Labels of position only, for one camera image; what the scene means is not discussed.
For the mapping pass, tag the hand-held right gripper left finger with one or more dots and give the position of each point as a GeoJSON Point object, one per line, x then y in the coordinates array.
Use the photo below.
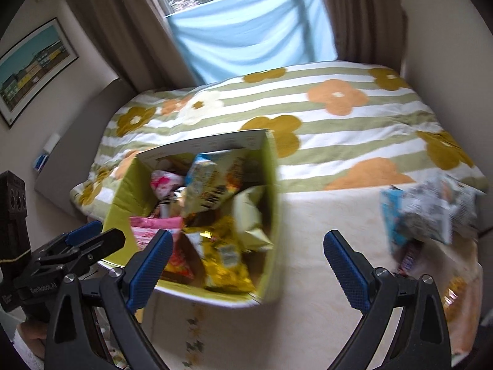
{"type": "Point", "coordinates": [150, 266]}

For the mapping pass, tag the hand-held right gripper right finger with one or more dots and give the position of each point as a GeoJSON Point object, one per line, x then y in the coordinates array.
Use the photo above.
{"type": "Point", "coordinates": [346, 273]}

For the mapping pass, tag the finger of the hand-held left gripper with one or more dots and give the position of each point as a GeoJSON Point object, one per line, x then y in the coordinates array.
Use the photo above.
{"type": "Point", "coordinates": [100, 244]}
{"type": "Point", "coordinates": [86, 233]}

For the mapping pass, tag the pink red snack packet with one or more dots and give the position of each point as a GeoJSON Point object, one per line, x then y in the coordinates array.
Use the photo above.
{"type": "Point", "coordinates": [154, 231]}

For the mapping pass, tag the dark red snack packet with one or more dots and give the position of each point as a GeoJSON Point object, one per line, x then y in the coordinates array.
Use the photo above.
{"type": "Point", "coordinates": [410, 258]}

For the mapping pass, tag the blue white snack packet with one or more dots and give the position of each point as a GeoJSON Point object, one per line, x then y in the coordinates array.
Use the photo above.
{"type": "Point", "coordinates": [391, 212]}

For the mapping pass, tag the pile of assorted snack packets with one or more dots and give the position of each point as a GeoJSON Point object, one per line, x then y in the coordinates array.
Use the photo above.
{"type": "Point", "coordinates": [227, 262]}

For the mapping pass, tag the yellow green cardboard box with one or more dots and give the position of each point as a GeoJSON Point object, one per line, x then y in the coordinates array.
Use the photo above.
{"type": "Point", "coordinates": [265, 216]}

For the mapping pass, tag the grey white snack packet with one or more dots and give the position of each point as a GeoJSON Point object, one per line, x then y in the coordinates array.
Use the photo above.
{"type": "Point", "coordinates": [435, 208]}

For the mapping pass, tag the person's left hand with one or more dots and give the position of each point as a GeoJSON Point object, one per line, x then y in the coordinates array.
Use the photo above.
{"type": "Point", "coordinates": [32, 335]}

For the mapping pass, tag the white floral tablecloth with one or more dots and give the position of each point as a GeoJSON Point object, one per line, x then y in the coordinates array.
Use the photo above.
{"type": "Point", "coordinates": [300, 239]}

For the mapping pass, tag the white lint roller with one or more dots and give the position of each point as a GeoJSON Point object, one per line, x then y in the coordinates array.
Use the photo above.
{"type": "Point", "coordinates": [48, 150]}

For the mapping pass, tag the grey bed headboard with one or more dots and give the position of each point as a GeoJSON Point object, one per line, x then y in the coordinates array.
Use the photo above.
{"type": "Point", "coordinates": [92, 131]}

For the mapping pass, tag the striped floral blanket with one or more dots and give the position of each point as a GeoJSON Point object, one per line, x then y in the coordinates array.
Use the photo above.
{"type": "Point", "coordinates": [308, 123]}

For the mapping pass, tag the framed house picture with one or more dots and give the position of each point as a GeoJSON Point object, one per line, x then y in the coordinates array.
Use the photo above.
{"type": "Point", "coordinates": [34, 69]}

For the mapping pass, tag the brown curtain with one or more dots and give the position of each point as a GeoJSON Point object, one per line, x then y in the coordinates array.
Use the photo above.
{"type": "Point", "coordinates": [366, 11]}
{"type": "Point", "coordinates": [127, 27]}

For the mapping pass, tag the light blue cloth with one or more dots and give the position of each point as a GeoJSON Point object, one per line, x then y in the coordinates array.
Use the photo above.
{"type": "Point", "coordinates": [250, 34]}

